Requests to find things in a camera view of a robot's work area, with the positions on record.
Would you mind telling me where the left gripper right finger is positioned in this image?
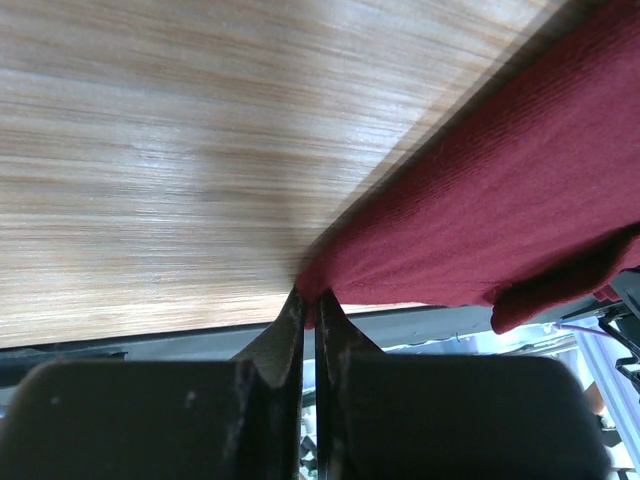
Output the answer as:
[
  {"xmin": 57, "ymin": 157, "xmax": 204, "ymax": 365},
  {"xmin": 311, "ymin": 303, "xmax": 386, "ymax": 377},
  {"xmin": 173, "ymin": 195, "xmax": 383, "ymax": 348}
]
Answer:
[{"xmin": 314, "ymin": 291, "xmax": 611, "ymax": 479}]

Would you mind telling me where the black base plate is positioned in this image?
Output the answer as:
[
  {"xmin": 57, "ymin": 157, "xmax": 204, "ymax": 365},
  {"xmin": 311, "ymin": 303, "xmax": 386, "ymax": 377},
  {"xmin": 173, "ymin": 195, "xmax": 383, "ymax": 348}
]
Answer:
[{"xmin": 1, "ymin": 306, "xmax": 492, "ymax": 361}]

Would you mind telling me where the dark red t-shirt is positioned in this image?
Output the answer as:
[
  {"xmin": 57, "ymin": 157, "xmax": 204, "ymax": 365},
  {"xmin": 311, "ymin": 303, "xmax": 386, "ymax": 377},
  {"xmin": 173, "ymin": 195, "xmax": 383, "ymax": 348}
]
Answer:
[{"xmin": 296, "ymin": 1, "xmax": 639, "ymax": 333}]

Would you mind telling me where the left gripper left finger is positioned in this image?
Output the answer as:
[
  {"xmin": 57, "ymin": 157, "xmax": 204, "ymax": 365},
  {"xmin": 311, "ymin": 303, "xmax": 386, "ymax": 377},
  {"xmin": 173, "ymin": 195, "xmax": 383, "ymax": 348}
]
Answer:
[{"xmin": 1, "ymin": 291, "xmax": 305, "ymax": 479}]

